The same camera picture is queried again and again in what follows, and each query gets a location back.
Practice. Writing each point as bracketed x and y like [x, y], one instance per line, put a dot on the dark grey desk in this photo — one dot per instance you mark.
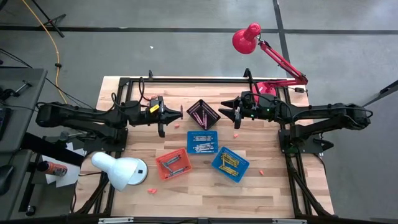
[21, 124]
[15, 202]

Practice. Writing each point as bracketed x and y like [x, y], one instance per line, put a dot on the black computer mouse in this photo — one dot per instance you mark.
[5, 179]

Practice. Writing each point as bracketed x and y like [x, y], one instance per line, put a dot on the black plastic basket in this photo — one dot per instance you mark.
[211, 113]

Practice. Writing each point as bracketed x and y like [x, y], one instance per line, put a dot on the yellow sticker label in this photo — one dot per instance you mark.
[154, 108]

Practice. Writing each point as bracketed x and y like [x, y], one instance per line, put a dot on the black caster wheel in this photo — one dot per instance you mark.
[30, 210]

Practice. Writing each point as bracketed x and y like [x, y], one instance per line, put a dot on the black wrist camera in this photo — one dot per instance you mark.
[247, 98]
[156, 101]

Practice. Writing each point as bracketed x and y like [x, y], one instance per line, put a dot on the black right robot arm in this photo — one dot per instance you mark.
[329, 113]

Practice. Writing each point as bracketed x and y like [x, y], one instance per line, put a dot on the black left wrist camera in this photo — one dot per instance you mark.
[156, 101]

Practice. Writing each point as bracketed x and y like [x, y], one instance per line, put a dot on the black tripod stand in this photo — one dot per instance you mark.
[49, 23]

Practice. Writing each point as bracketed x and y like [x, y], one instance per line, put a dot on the orange plastic basket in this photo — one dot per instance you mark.
[161, 174]

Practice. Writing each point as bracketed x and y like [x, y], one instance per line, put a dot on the black keyboard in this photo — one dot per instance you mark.
[2, 121]

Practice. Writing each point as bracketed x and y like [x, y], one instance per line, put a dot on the yellow crayon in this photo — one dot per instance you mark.
[229, 157]
[231, 161]
[230, 164]
[228, 169]
[229, 172]

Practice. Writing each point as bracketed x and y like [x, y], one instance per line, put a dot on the white paper sheets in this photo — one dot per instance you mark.
[66, 179]

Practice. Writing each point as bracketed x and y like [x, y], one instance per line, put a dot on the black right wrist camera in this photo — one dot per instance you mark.
[247, 98]

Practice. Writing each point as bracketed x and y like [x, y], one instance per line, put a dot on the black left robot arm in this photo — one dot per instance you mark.
[90, 116]

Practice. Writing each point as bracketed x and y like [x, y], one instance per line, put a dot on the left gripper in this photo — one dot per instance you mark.
[152, 116]

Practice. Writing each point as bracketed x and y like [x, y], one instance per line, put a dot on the blue plastic basket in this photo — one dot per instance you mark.
[191, 144]
[241, 165]

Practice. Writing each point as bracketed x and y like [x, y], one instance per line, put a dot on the white desk lamp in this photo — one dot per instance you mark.
[118, 171]

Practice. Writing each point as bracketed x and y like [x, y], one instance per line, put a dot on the black frame clamp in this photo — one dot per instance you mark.
[247, 73]
[150, 74]

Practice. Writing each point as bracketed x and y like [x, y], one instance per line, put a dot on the black desk clamp tool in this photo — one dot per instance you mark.
[21, 86]

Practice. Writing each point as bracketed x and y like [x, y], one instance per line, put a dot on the red desk lamp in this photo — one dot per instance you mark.
[245, 40]

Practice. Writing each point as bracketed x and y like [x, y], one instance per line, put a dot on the orange spray can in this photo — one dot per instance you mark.
[53, 168]

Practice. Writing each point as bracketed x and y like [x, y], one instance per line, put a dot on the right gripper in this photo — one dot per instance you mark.
[258, 110]

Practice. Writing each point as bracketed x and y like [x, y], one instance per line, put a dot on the silver metal bracket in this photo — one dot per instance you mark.
[289, 221]
[115, 220]

